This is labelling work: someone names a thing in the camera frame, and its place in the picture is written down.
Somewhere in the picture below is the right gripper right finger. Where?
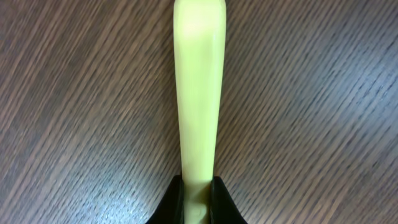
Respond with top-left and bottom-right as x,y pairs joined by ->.
210,176 -> 247,224

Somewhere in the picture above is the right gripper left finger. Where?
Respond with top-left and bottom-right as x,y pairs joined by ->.
146,175 -> 184,224

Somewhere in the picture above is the yellow plastic spoon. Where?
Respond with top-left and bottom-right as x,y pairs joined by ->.
174,0 -> 226,223

